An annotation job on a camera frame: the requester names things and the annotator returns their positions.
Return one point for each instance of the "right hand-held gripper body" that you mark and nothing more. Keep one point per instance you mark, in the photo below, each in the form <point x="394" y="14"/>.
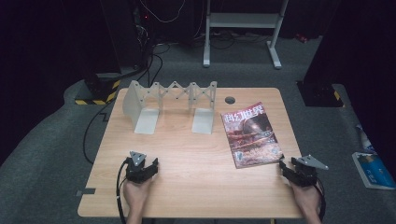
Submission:
<point x="305" y="174"/>

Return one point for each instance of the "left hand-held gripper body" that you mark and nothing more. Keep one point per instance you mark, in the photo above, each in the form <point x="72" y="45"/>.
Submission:
<point x="137" y="172"/>

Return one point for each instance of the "red magazine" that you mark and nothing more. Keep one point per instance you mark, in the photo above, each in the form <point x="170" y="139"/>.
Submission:
<point x="252" y="135"/>

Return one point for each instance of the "white expandable bookend rack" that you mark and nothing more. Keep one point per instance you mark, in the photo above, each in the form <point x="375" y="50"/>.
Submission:
<point x="144" y="121"/>

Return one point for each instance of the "person's left hand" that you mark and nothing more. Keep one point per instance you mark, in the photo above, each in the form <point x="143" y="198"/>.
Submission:
<point x="137" y="194"/>

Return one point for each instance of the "person's right hand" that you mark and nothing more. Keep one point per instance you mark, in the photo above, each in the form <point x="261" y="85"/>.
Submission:
<point x="306" y="199"/>

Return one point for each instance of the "white bottle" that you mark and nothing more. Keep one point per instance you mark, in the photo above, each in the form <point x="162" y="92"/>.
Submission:
<point x="365" y="140"/>

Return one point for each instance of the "blue and white box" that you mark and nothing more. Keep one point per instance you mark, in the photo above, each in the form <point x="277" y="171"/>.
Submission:
<point x="375" y="171"/>

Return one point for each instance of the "black base with yellow mark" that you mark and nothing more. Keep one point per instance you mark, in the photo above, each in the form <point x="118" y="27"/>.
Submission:
<point x="320" y="95"/>

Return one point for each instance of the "black yellow striped base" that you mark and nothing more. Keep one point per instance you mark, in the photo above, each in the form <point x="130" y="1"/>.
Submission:
<point x="102" y="93"/>

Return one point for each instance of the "small red item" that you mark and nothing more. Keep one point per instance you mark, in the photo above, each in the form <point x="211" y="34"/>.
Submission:
<point x="301" y="38"/>

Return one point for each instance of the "black equipment tower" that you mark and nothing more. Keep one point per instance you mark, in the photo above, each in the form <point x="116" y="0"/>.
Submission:
<point x="124" y="34"/>

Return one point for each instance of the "white metal stand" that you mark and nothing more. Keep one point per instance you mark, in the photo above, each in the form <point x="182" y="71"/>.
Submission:
<point x="243" y="20"/>

